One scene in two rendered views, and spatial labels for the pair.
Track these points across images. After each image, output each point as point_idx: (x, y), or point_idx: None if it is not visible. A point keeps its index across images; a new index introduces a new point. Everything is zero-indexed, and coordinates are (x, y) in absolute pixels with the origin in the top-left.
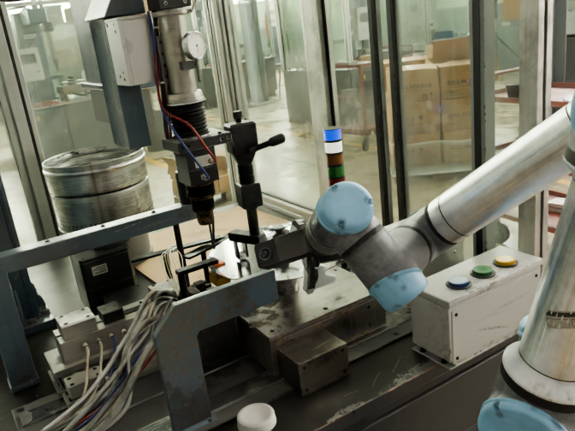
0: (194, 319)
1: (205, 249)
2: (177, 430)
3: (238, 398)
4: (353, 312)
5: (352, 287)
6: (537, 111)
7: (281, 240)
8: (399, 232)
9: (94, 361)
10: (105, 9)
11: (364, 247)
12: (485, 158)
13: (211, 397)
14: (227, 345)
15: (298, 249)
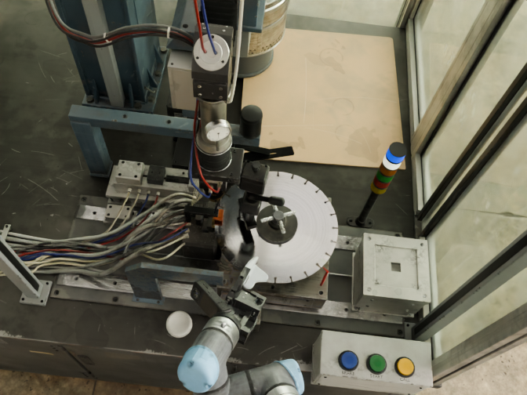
0: (154, 274)
1: (249, 160)
2: (136, 296)
3: (183, 298)
4: (292, 298)
5: (310, 279)
6: (497, 343)
7: (205, 297)
8: (239, 389)
9: (133, 199)
10: (169, 41)
11: (196, 393)
12: (458, 305)
13: (172, 283)
14: (204, 256)
15: (210, 313)
